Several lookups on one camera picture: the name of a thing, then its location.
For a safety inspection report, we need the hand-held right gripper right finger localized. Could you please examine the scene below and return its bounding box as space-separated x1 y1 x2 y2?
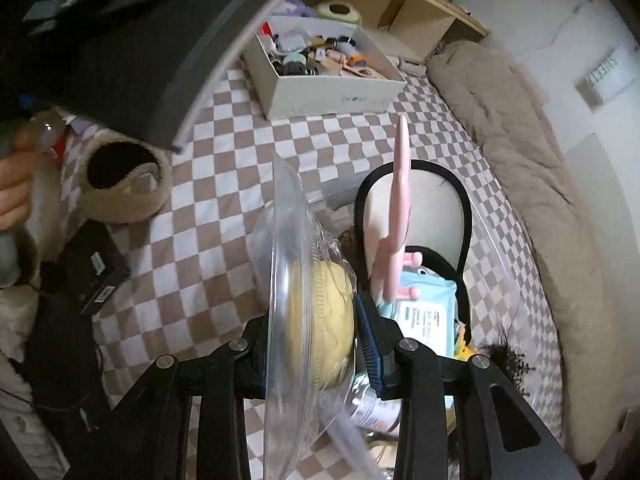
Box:
356 292 581 480

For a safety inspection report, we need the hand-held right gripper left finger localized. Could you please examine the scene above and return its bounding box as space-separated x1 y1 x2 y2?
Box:
65 316 274 480

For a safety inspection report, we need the yellow ball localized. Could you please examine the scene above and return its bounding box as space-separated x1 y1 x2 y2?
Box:
249 149 382 480

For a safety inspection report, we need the black feathery fluff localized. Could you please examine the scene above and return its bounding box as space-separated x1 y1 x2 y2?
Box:
487 335 532 393

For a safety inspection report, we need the clear plastic container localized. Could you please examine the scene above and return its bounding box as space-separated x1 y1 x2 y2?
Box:
320 160 557 480

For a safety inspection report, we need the person's left hand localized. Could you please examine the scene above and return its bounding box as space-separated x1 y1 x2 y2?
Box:
0 147 37 234

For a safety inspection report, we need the blue wet wipes packet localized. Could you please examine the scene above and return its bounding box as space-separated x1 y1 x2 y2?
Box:
384 266 459 411

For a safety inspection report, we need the white bottle with orange label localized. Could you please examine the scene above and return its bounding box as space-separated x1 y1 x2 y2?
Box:
350 375 402 433

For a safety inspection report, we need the black board with grey edge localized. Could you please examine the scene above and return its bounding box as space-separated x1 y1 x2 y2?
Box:
0 0 305 155

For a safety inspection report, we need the black box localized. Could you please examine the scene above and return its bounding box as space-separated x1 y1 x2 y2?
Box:
50 220 132 317

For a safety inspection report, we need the yellow toy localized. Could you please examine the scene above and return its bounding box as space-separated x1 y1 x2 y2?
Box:
452 322 476 361

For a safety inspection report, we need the brown checkered bed sheet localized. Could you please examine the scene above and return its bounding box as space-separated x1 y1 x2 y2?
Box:
60 67 567 480

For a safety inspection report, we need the black bag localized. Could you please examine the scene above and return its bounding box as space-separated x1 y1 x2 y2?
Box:
20 295 117 442

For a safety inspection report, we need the beige fuzzy slipper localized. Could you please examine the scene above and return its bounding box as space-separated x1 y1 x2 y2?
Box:
77 140 174 224

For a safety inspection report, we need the pink hand-shaped back scratcher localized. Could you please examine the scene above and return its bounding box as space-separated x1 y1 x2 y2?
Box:
375 114 424 307

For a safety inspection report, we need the pile of small trinkets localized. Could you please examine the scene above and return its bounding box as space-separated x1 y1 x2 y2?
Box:
262 22 397 81

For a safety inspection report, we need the beige fluffy comforter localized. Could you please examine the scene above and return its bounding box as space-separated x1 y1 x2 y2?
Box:
425 40 622 467

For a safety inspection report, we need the white cardboard box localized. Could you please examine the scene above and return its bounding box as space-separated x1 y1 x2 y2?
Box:
242 14 407 121

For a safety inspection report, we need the wooden headboard shelf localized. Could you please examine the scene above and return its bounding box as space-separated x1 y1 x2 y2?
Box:
300 0 492 64

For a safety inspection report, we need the hanging white paper bag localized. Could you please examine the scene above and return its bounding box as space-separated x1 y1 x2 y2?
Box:
575 45 634 104

